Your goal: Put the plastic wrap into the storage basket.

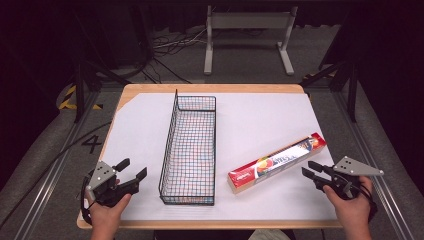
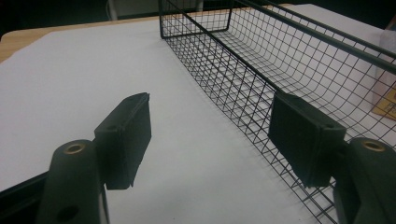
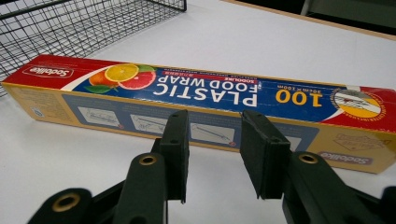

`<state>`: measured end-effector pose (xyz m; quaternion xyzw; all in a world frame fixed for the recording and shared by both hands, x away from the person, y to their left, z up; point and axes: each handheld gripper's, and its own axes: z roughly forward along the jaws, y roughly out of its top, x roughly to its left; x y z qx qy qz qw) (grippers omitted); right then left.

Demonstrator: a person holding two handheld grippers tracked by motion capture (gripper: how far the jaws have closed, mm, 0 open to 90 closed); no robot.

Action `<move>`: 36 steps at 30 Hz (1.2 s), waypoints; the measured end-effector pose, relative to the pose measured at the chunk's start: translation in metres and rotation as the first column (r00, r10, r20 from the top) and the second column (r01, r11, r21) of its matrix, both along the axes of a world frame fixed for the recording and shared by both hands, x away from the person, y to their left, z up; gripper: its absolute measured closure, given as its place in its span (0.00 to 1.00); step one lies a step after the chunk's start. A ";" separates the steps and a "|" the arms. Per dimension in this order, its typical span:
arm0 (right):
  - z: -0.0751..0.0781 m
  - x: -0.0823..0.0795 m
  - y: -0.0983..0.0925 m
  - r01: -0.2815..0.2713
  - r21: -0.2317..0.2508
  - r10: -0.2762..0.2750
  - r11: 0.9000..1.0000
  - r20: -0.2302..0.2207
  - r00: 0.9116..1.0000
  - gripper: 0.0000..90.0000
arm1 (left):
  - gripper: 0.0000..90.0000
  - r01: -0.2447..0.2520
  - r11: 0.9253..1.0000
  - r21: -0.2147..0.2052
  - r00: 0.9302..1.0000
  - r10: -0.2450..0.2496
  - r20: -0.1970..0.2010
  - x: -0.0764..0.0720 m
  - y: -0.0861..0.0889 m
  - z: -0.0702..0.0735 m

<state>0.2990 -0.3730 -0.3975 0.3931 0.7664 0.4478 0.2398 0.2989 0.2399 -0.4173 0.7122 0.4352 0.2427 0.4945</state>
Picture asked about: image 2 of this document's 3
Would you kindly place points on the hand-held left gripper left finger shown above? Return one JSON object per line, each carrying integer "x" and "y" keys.
{"x": 124, "y": 140}

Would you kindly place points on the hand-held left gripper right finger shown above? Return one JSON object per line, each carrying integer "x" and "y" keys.
{"x": 311, "y": 143}

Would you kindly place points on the white box with yellow label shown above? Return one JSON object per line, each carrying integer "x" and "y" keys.
{"x": 387, "y": 74}

